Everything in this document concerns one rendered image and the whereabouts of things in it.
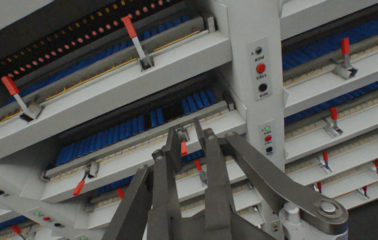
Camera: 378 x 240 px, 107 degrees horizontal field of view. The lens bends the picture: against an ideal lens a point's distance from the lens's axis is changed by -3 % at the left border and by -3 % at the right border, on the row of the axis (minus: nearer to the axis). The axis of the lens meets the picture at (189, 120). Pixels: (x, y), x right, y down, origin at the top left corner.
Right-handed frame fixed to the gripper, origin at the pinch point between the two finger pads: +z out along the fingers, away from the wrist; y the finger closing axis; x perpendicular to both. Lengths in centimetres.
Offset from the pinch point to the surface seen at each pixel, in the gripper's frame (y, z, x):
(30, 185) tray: -48, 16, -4
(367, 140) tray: 62, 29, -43
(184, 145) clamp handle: -2.9, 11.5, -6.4
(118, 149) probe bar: -21.4, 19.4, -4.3
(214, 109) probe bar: 7.1, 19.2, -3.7
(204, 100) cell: 5.8, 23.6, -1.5
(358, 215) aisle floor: 67, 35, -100
